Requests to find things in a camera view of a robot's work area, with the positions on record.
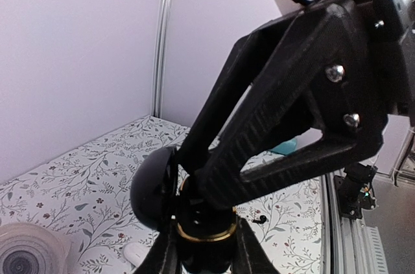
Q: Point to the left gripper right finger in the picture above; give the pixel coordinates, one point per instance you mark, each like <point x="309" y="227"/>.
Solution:
<point x="249" y="256"/>

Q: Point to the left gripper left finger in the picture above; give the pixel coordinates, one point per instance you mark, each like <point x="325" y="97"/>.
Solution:
<point x="163" y="255"/>

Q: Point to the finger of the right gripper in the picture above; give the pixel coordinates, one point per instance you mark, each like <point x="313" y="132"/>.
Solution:
<point x="303" y="95"/>
<point x="253" y="104"/>

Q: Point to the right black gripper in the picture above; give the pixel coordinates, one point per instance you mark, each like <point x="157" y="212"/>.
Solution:
<point x="390" y="26"/>

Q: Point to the black charging case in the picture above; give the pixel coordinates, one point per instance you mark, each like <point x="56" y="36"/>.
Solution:
<point x="206" y="239"/>

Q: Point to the white closed earbud case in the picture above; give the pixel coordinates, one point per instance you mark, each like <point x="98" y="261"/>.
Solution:
<point x="135" y="253"/>

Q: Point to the teal cylinder cup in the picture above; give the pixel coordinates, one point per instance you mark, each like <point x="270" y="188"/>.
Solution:
<point x="285" y="148"/>

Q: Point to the white spiral ceramic plate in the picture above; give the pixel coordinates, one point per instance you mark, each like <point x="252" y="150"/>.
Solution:
<point x="29" y="248"/>

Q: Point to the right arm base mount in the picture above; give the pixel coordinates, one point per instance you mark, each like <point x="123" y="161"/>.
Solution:
<point x="355" y="191"/>

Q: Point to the right aluminium frame post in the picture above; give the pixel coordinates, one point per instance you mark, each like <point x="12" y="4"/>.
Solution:
<point x="159" y="57"/>

